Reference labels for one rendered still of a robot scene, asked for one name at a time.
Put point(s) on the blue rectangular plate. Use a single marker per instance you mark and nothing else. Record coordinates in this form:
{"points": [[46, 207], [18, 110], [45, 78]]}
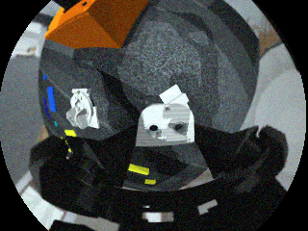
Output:
{"points": [[51, 100]]}

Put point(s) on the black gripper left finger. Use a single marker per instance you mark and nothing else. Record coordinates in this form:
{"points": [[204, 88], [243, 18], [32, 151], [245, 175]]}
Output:
{"points": [[112, 154]]}

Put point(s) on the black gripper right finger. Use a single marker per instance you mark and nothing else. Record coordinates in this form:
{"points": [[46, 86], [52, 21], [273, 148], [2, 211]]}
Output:
{"points": [[219, 148]]}

